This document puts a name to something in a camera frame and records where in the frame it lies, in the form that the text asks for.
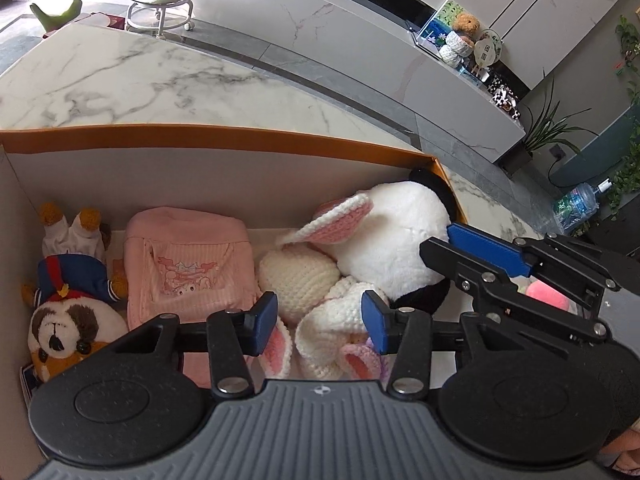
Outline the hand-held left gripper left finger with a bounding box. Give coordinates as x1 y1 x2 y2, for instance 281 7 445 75
75 291 279 397

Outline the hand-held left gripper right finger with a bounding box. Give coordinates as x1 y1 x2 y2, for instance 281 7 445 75
361 290 531 397

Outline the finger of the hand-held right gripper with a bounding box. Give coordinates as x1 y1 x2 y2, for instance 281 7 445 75
446 223 618 306
420 238 608 346

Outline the white crochet bunny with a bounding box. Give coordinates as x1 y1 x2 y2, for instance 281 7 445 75
257 192 391 381

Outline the white and black panda plush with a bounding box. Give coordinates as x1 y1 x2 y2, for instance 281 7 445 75
312 167 468 318

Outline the pink plush ball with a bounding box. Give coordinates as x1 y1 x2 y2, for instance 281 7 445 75
517 279 573 313

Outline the pink fabric backpack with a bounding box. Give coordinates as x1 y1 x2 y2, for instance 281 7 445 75
124 206 261 391

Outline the orange cardboard box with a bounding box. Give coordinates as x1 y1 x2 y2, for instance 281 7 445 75
0 124 471 480

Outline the brown dog plush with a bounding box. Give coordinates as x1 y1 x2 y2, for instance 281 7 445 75
21 202 130 381

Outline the blue and white card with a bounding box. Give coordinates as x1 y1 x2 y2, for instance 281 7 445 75
19 364 46 403

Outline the tall plant in dark pot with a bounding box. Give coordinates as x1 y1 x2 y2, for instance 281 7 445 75
502 72 596 176

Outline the blue water jug with pump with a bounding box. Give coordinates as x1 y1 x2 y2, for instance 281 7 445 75
552 178 613 233

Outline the trailing pothos plant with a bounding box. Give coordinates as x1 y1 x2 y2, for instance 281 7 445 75
607 135 640 211

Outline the black and white toy set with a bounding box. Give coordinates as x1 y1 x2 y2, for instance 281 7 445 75
487 72 521 118

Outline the teddy bear in white pot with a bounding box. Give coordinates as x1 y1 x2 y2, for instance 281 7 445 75
440 30 473 68

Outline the round paper fan on stand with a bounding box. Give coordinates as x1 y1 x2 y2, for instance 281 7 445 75
470 29 503 73

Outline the brown teddy bear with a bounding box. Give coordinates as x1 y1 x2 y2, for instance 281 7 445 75
452 12 482 46

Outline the blue green canvas painting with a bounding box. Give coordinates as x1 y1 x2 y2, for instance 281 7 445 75
415 0 463 58

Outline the hanging ivy plant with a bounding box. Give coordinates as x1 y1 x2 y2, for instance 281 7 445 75
615 15 640 101

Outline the white marble television console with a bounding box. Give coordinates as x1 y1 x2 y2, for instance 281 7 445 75
165 0 526 165

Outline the small red box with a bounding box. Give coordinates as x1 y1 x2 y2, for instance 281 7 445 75
75 11 126 36

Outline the green plastic toy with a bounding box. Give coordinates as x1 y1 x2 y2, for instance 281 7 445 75
30 0 83 31

